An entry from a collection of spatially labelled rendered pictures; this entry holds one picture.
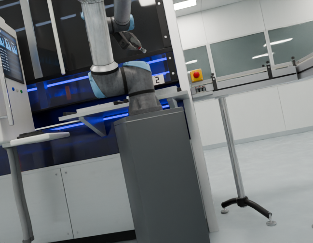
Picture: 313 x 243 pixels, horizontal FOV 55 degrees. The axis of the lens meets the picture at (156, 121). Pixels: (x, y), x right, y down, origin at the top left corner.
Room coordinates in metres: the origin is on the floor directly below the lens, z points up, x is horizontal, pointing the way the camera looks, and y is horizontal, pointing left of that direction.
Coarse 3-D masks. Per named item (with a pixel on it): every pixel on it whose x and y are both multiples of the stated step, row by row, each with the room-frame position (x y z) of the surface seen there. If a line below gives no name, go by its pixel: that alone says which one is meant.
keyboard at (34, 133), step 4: (32, 132) 1.55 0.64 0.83; (36, 132) 1.55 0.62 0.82; (40, 132) 1.54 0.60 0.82; (44, 132) 1.56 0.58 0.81; (48, 132) 1.62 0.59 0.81; (52, 132) 1.69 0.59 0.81; (56, 132) 1.78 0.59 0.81; (60, 132) 1.86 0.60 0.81; (20, 136) 1.53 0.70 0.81; (24, 136) 1.54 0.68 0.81; (28, 136) 1.54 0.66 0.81
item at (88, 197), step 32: (96, 160) 1.99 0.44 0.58; (0, 192) 2.09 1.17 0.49; (32, 192) 2.06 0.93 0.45; (64, 192) 2.03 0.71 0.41; (96, 192) 2.00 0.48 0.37; (0, 224) 2.10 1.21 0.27; (32, 224) 2.07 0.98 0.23; (64, 224) 2.03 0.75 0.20; (96, 224) 2.00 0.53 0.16; (128, 224) 1.97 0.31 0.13
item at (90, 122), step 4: (80, 120) 1.65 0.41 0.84; (84, 120) 1.66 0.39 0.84; (88, 120) 1.71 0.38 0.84; (92, 120) 1.77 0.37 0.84; (96, 120) 1.84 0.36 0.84; (100, 120) 1.92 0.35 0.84; (88, 124) 1.73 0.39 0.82; (92, 124) 1.75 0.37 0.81; (96, 124) 1.83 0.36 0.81; (100, 124) 1.90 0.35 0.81; (92, 128) 1.80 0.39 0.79; (96, 128) 1.81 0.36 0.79; (100, 128) 1.89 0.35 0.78; (104, 128) 1.96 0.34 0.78; (96, 132) 1.87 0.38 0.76; (100, 132) 1.88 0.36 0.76; (104, 132) 1.95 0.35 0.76
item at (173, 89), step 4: (164, 88) 1.54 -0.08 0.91; (168, 88) 1.54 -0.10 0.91; (172, 88) 1.53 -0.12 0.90; (176, 88) 1.53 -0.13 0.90; (156, 92) 1.55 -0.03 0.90; (160, 92) 1.54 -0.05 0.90; (164, 92) 1.54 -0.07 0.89; (168, 92) 1.54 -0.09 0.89; (172, 92) 1.54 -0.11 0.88; (128, 96) 1.57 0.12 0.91; (128, 100) 1.57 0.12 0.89
